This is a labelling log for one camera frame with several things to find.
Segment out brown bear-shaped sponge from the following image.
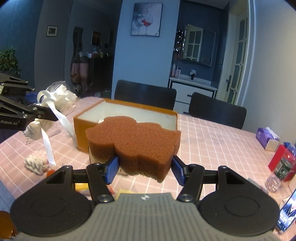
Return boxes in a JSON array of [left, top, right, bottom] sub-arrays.
[[86, 116, 181, 183]]

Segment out clear bag with white ribbon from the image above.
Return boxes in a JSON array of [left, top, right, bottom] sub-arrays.
[[23, 81, 77, 166]]

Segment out pink white crochet toy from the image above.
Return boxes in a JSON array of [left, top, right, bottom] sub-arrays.
[[24, 151, 50, 175]]

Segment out pink checked tablecloth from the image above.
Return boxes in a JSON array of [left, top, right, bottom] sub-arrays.
[[0, 96, 296, 241]]

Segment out green potted plant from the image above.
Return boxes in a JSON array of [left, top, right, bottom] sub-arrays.
[[0, 47, 21, 77]]

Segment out orange storage box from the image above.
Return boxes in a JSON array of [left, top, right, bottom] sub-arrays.
[[73, 97, 178, 153]]

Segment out right black chair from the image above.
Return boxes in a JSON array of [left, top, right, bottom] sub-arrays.
[[189, 92, 247, 129]]

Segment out black chair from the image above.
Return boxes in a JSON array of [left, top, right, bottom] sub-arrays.
[[114, 80, 177, 110], [189, 92, 247, 129]]

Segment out left black chair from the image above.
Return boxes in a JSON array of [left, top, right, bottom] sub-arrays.
[[114, 80, 177, 110]]

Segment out white vanity cabinet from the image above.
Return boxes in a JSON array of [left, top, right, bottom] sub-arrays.
[[168, 75, 217, 114]]

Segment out purple tissue pack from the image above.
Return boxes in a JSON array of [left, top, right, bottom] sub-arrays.
[[256, 127, 280, 152]]

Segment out red box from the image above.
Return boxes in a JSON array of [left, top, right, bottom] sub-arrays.
[[268, 144, 295, 182]]

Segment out clear plastic water bottle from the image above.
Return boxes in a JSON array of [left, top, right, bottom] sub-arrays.
[[265, 141, 295, 192]]

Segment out smartphone on stand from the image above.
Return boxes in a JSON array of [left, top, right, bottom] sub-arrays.
[[276, 190, 295, 232]]

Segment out white glass panel door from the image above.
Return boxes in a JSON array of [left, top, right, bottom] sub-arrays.
[[224, 9, 248, 104]]

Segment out small framed wall picture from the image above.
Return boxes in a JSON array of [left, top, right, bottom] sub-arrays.
[[46, 26, 58, 37]]

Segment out wall mirror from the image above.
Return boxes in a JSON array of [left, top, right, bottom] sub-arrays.
[[182, 24, 216, 66]]

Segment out wine glass wall picture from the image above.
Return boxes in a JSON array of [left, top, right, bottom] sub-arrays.
[[130, 3, 163, 37]]

